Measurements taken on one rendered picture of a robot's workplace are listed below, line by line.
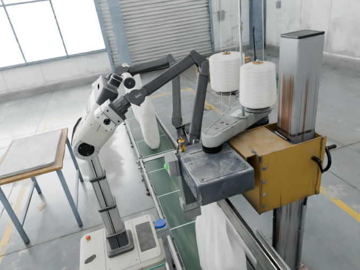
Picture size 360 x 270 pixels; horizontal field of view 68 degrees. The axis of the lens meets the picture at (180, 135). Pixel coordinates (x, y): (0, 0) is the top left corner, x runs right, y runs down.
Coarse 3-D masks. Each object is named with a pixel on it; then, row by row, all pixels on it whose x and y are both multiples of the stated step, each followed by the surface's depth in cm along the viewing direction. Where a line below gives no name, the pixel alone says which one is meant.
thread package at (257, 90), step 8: (248, 64) 102; (256, 64) 99; (264, 64) 99; (272, 64) 99; (248, 72) 98; (256, 72) 97; (264, 72) 96; (272, 72) 98; (240, 80) 104; (248, 80) 99; (256, 80) 98; (264, 80) 97; (272, 80) 99; (240, 88) 105; (248, 88) 101; (256, 88) 99; (264, 88) 99; (272, 88) 100; (240, 96) 106; (248, 96) 102; (256, 96) 100; (264, 96) 100; (272, 96) 101; (248, 104) 103; (256, 104) 101; (264, 104) 101; (272, 104) 103
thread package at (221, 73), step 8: (216, 56) 122; (224, 56) 120; (232, 56) 119; (216, 64) 120; (224, 64) 118; (232, 64) 118; (240, 64) 119; (216, 72) 122; (224, 72) 120; (232, 72) 120; (240, 72) 121; (216, 80) 124; (224, 80) 121; (232, 80) 121; (216, 88) 126; (224, 88) 123; (232, 88) 123
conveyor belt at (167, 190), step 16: (160, 160) 298; (160, 176) 270; (160, 192) 248; (176, 192) 245; (176, 208) 226; (176, 224) 210; (192, 224) 208; (176, 240) 197; (192, 240) 195; (192, 256) 183
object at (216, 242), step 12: (216, 204) 138; (204, 216) 150; (216, 216) 144; (204, 228) 145; (216, 228) 140; (228, 228) 141; (204, 240) 145; (216, 240) 136; (228, 240) 132; (204, 252) 150; (216, 252) 133; (228, 252) 130; (240, 252) 131; (204, 264) 156; (216, 264) 135; (228, 264) 129; (240, 264) 130
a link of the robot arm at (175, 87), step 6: (174, 78) 178; (174, 84) 177; (174, 90) 176; (180, 90) 178; (174, 96) 176; (180, 96) 177; (174, 102) 175; (180, 102) 175; (174, 108) 174; (180, 108) 174; (174, 114) 172; (180, 114) 172; (180, 120) 171
